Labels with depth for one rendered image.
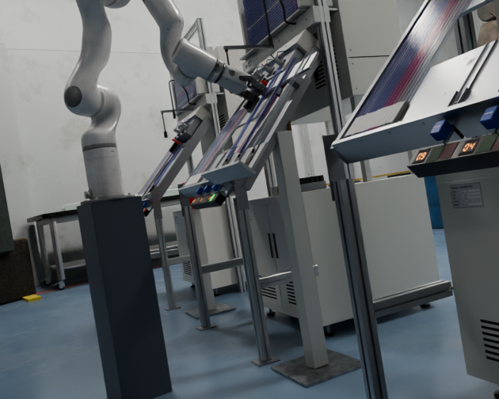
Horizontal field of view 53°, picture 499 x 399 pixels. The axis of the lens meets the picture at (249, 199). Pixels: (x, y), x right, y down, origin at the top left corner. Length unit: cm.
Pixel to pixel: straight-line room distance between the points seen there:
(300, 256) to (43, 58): 563
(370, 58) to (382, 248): 84
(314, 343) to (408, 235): 79
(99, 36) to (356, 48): 110
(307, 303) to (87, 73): 109
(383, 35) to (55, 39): 527
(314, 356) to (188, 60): 108
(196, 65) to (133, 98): 552
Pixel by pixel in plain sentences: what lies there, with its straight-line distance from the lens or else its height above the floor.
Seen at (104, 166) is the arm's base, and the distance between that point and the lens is 182.
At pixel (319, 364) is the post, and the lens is 186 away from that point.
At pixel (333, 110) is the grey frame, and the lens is 217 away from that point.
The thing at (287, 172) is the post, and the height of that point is 70.
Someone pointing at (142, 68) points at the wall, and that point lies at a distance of 737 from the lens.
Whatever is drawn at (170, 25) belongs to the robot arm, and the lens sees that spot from 176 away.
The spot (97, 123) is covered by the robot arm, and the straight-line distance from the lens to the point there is 191.
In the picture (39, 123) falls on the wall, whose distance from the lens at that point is 675.
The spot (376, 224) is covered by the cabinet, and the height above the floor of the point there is 43.
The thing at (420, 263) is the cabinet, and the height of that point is 22.
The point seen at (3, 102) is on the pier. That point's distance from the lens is 657.
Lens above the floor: 63
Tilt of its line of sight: level
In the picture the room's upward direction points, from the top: 9 degrees counter-clockwise
